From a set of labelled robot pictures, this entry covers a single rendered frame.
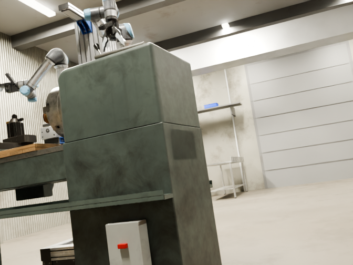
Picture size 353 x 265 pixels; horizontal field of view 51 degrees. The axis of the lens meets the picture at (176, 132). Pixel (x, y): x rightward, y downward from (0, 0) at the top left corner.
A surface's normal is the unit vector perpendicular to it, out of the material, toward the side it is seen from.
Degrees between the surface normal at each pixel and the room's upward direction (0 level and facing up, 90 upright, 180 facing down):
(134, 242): 90
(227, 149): 90
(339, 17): 90
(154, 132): 90
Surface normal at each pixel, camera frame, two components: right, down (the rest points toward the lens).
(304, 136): -0.33, -0.07
